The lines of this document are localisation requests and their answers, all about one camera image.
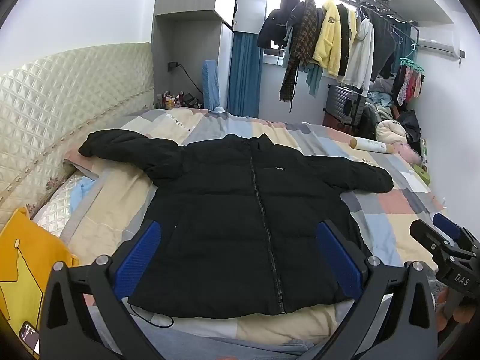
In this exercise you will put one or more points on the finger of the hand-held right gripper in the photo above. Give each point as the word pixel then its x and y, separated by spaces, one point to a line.
pixel 446 225
pixel 425 234

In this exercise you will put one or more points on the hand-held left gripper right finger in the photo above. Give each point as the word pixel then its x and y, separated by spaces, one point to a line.
pixel 339 258

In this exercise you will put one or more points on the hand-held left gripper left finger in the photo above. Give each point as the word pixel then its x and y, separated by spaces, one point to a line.
pixel 137 258

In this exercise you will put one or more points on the black puffer jacket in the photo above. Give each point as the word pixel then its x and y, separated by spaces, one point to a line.
pixel 225 213

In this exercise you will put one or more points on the person's right hand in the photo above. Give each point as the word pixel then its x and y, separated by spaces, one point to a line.
pixel 462 314

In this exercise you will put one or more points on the patchwork bed blanket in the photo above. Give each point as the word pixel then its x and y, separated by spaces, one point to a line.
pixel 393 210

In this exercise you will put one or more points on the green block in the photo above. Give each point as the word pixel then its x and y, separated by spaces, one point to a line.
pixel 423 175

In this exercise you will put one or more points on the pink cloth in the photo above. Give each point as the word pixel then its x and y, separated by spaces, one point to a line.
pixel 408 153

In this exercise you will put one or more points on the light blue cloth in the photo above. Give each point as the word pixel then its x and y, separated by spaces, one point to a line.
pixel 80 193

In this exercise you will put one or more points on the cream quilted mattress pad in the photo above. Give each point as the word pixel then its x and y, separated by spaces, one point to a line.
pixel 56 210

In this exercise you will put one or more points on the person's grey pants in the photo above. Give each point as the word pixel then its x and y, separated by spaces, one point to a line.
pixel 187 345

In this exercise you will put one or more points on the black crumpled cloth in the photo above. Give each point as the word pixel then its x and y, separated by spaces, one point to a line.
pixel 410 125

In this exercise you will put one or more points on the yellow printed cloth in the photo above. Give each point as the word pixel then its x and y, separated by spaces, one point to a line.
pixel 30 255

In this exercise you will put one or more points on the cream padded coat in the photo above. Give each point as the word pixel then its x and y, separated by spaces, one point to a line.
pixel 390 131

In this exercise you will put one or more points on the black smartphone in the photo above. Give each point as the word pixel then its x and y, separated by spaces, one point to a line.
pixel 30 336

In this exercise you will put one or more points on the light blue bedding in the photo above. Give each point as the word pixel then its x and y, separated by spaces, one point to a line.
pixel 380 99

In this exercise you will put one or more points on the black bag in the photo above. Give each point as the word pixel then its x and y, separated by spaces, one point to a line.
pixel 356 107

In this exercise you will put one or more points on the grey suitcase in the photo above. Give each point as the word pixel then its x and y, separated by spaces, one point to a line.
pixel 337 101

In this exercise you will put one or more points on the row of small bottles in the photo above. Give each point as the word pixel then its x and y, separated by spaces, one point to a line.
pixel 170 101

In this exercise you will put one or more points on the green sock hanger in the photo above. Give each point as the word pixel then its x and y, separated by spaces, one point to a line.
pixel 410 63

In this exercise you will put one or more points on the cream quilted headboard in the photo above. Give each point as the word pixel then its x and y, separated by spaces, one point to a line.
pixel 56 101

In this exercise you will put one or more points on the teal hanging cloth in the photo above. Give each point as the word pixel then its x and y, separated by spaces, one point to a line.
pixel 314 78

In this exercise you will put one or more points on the white air conditioner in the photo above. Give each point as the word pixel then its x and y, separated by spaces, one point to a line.
pixel 437 44

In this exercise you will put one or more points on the white hoodie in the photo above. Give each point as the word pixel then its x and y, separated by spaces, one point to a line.
pixel 362 56

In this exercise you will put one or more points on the blue covered fan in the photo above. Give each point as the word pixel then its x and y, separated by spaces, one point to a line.
pixel 210 82

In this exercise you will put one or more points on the dark grey hanging garment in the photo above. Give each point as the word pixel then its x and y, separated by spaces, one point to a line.
pixel 382 41

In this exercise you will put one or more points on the black power adapter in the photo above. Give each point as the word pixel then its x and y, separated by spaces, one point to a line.
pixel 172 66

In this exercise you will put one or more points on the blue curtain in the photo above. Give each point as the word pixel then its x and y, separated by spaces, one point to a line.
pixel 243 75

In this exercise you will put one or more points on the yellow fleece jacket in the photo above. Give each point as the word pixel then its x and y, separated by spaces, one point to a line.
pixel 330 37

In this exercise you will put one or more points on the brown plaid scarf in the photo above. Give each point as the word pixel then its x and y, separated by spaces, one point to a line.
pixel 300 41

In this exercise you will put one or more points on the black hanging coat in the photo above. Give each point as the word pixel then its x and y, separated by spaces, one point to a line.
pixel 272 28

